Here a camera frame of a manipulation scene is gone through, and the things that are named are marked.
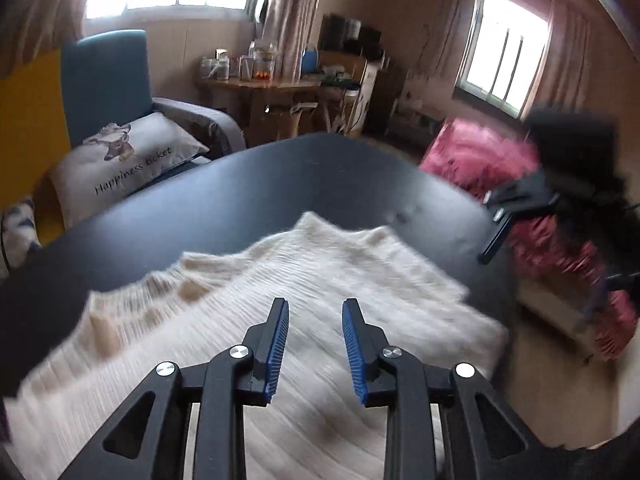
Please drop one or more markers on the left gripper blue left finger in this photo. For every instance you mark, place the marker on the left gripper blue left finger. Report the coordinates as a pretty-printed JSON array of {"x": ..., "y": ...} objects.
[{"x": 246, "y": 374}]

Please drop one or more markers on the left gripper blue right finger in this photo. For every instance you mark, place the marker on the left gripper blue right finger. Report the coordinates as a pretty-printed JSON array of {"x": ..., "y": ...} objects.
[{"x": 386, "y": 376}]

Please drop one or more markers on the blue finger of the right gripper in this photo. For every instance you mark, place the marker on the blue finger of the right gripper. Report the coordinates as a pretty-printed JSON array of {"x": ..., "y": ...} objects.
[
  {"x": 497, "y": 238},
  {"x": 597, "y": 301}
]

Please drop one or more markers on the blue folding chair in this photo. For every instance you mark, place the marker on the blue folding chair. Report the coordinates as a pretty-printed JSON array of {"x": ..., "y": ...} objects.
[{"x": 310, "y": 61}]

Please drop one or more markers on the pink ruffled bed cover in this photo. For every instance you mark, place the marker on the pink ruffled bed cover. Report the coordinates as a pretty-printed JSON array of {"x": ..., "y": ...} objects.
[{"x": 478, "y": 160}]

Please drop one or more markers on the white low shelf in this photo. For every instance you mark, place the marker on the white low shelf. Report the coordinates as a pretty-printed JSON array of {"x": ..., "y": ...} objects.
[{"x": 415, "y": 125}]

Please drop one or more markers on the grey deer print pillow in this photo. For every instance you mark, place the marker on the grey deer print pillow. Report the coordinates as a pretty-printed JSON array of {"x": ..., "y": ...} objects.
[{"x": 117, "y": 161}]

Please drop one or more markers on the wooden side table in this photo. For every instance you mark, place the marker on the wooden side table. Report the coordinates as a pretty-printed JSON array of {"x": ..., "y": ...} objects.
[{"x": 267, "y": 111}]

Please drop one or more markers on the triangle pattern pillow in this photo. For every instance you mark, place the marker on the triangle pattern pillow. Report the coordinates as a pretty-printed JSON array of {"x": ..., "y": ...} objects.
[{"x": 19, "y": 237}]

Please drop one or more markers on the black television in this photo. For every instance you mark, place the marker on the black television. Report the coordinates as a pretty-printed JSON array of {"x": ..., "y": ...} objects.
[{"x": 350, "y": 36}]

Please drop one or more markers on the large clear jar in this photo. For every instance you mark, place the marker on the large clear jar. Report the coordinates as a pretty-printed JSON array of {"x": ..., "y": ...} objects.
[{"x": 264, "y": 61}]

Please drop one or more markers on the pink middle curtain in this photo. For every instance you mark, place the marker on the pink middle curtain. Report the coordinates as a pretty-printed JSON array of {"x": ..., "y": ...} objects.
[{"x": 288, "y": 26}]

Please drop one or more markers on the multicolour sofa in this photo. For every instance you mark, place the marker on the multicolour sofa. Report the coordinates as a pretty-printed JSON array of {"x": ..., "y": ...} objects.
[{"x": 48, "y": 106}]

